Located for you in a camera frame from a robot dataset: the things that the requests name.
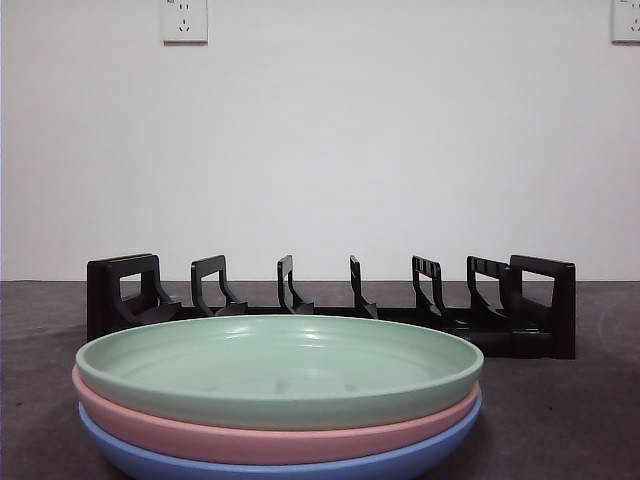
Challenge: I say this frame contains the green round plate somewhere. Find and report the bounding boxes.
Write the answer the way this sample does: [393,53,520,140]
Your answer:
[74,313,486,431]

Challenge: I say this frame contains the pink round plate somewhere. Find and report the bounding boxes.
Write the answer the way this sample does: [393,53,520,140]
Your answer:
[70,363,483,467]

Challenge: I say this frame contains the blue round plate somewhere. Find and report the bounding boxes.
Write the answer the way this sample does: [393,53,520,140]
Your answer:
[76,389,486,480]

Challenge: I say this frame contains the black plastic dish rack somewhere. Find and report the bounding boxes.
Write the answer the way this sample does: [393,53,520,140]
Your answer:
[85,253,578,361]

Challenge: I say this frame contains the white wall socket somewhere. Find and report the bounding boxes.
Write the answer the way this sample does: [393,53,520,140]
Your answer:
[611,0,640,45]
[161,0,210,45]

